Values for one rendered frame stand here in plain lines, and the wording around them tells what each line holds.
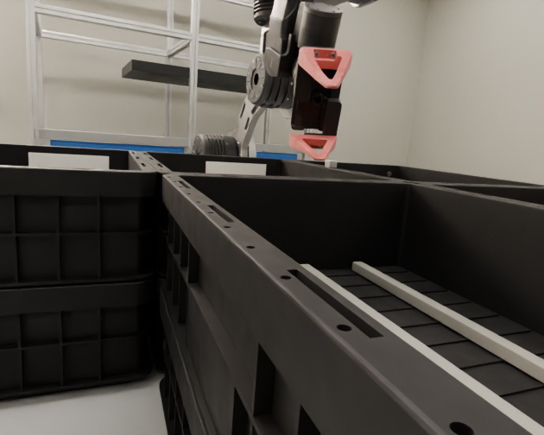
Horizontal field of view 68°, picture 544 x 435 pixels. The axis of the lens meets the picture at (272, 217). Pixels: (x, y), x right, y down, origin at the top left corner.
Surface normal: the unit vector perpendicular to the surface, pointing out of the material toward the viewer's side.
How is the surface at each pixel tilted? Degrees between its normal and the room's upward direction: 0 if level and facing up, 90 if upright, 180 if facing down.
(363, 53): 90
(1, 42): 90
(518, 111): 90
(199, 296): 0
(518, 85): 90
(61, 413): 0
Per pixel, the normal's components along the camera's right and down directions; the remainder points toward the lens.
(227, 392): -0.93, 0.00
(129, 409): 0.07, -0.98
